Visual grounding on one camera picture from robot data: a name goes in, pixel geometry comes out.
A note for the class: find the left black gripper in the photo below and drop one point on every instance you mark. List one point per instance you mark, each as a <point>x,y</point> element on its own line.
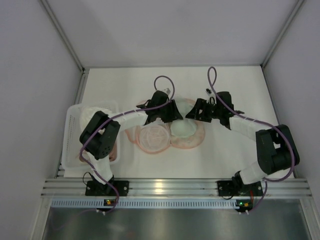
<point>169,111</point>

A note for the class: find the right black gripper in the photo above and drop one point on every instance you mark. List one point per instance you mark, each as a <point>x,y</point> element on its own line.
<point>202,110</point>

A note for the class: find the mint green bra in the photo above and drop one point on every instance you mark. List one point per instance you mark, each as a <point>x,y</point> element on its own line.
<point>186,127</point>

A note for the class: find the floral pink laundry bag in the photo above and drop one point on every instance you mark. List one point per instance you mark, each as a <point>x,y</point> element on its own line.
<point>156,137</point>

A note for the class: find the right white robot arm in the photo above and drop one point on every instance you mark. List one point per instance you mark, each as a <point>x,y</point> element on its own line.
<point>275,147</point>

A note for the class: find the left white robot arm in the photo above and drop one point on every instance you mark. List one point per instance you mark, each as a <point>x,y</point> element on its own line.
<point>100,134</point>

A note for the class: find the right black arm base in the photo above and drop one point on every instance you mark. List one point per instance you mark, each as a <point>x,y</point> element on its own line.
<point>234,188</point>

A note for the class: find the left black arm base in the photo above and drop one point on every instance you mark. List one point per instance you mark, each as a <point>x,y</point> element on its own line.
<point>97,189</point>

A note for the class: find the white plastic basket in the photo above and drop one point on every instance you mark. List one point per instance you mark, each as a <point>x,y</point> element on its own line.
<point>71,141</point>

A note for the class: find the aluminium mounting rail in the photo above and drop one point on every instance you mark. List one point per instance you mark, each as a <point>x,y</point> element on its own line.
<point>293,188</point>

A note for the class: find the white slotted cable duct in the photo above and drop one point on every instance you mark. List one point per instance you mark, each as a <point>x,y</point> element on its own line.
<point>145,203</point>

